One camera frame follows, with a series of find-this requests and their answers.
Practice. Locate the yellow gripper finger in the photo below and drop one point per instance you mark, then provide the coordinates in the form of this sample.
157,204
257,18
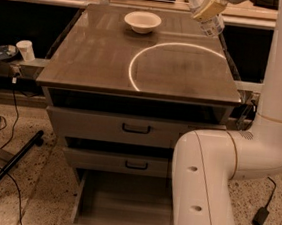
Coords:
209,9

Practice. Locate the clear plastic water bottle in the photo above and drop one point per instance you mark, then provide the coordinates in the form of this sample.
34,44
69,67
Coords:
212,27

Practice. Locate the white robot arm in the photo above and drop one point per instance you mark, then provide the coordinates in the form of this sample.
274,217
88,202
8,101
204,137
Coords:
205,160

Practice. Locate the grey drawer cabinet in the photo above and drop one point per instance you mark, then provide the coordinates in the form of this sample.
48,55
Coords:
173,72

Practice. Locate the open bottom drawer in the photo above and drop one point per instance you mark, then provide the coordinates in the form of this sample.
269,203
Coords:
105,198

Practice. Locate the white paper bowl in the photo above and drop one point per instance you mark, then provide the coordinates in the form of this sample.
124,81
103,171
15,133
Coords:
142,22

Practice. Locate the white paper cup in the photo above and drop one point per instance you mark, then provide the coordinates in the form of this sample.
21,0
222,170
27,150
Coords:
26,50

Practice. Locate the dark blue bowl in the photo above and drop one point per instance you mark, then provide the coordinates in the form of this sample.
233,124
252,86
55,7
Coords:
8,52

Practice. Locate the black power adapter right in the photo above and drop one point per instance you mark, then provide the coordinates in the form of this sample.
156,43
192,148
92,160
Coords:
260,216

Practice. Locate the top drawer with black handle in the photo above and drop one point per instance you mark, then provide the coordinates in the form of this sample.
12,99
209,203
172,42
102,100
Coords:
126,129

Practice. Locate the drawer with black handle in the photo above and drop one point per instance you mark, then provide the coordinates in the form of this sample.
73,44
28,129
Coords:
116,162
126,129

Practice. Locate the middle drawer with black handle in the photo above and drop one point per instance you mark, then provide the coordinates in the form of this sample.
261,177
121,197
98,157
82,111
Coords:
116,162

